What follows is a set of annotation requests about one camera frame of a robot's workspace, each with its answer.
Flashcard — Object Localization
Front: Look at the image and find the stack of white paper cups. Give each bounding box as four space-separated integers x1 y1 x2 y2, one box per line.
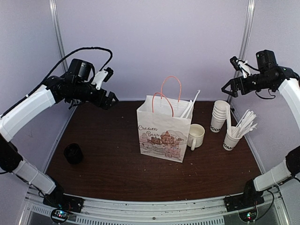
210 100 230 133

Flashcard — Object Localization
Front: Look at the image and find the paper cup holding straws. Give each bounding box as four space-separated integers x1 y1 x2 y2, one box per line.
223 132 240 151

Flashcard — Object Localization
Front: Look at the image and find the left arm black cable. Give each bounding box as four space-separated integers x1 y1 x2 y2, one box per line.
0 46 113 175

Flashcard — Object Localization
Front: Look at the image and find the cream ribbed ceramic mug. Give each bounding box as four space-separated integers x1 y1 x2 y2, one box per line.
187 124 205 151

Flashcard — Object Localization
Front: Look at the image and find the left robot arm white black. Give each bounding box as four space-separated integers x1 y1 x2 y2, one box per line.
0 59 118 208

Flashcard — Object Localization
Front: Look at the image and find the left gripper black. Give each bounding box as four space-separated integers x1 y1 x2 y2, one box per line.
72 81 119 110

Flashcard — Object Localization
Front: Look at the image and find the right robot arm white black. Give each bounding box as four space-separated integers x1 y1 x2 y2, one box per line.
221 50 300 207

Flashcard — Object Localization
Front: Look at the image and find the stack of black cup lids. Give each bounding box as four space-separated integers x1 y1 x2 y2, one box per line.
63 143 83 165

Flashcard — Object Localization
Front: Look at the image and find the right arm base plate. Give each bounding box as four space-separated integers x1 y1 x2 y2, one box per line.
224 194 264 212

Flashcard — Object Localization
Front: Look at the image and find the left aluminium wall post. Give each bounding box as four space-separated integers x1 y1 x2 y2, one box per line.
49 0 78 104

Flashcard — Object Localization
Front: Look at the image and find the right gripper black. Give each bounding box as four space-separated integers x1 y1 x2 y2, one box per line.
222 72 274 97

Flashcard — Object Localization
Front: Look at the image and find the aluminium front rail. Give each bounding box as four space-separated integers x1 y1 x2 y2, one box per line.
17 186 291 225

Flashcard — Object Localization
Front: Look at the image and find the right aluminium wall post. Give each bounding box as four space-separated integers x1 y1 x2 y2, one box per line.
228 0 255 104

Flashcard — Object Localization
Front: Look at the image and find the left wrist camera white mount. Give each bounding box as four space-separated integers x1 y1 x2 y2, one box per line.
90 67 114 90

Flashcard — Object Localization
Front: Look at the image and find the bundle of white straws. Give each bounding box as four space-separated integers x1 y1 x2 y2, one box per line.
225 106 257 139

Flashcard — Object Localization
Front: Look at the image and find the aluminium wall post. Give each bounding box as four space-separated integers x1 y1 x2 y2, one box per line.
49 0 78 104
228 0 255 104

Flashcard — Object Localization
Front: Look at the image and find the white paper takeout bag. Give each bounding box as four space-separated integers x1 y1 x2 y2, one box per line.
136 87 194 163

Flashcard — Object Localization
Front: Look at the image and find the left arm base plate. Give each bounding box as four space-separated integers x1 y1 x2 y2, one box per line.
43 195 84 213

